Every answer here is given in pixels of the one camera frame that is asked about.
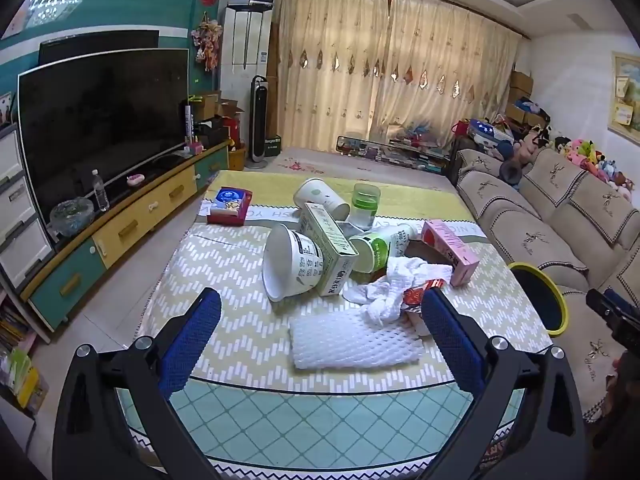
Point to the teal and yellow cabinet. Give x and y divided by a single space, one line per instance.
145 210

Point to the pink carton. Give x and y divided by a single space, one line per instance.
450 250

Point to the white paper bowl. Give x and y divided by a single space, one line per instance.
295 265

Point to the pale floral rug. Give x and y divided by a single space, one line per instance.
325 162

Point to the red tissue box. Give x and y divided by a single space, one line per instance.
227 205

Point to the beige sofa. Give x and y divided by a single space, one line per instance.
550 200

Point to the blue star print bag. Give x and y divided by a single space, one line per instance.
487 131

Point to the white plastic drawer unit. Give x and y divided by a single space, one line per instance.
20 200

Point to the black tower fan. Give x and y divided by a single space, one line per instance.
259 120

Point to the yellow bucket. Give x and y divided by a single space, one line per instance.
238 159

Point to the clear green plastic cup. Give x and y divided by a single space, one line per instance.
364 205

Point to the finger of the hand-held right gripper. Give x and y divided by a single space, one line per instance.
617 322
616 299

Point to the white paper cup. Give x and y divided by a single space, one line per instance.
317 197

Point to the white tube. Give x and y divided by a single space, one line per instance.
189 122

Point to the beige embroidered curtain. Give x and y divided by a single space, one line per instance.
450 70
325 60

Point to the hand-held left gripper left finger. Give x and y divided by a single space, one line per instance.
192 340

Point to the white standing air conditioner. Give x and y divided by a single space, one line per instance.
245 60

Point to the framed flower picture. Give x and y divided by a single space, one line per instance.
625 95

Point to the white tissue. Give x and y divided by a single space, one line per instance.
400 272

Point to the black television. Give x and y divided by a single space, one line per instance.
100 125

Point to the pile of plush toys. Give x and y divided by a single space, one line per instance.
585 152

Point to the yellow rimmed black bin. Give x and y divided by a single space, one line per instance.
537 300

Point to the white foam net sleeve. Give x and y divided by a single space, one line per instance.
345 340

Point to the black wall screen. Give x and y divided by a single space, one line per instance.
100 45

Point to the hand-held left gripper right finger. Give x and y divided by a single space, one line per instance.
450 340

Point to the open cardboard boxes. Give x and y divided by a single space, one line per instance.
215 105

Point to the stack of books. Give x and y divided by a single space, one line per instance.
17 355

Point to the green and white carton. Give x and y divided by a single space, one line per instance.
327 240

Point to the small pink object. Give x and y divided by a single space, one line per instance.
136 180

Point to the stacked cardboard boxes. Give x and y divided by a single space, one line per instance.
520 90

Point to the red snack wrapper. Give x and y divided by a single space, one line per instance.
415 296

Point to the clear water bottle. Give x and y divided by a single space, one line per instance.
101 192

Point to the white and green bottle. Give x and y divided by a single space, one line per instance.
385 245

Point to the hanging flower decoration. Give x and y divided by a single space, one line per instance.
207 42

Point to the red fire extinguisher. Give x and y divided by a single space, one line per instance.
233 132

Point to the low glass shelf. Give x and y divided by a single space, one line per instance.
395 152

